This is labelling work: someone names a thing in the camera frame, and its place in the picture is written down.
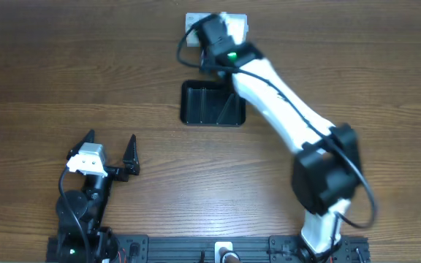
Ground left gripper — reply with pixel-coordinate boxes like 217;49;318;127
66;129;141;183

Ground black tray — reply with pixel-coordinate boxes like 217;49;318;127
180;79;247;128

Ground black cable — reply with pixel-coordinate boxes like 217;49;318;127
175;21;379;230
57;166;91;263

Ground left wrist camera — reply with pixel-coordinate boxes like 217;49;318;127
66;142;108;178

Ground clear test tube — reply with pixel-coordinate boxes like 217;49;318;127
216;91;238;125
200;87;208;125

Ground white test tube rack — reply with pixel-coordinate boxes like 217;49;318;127
185;12;250;48

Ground mounting rail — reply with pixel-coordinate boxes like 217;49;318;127
45;235;371;263

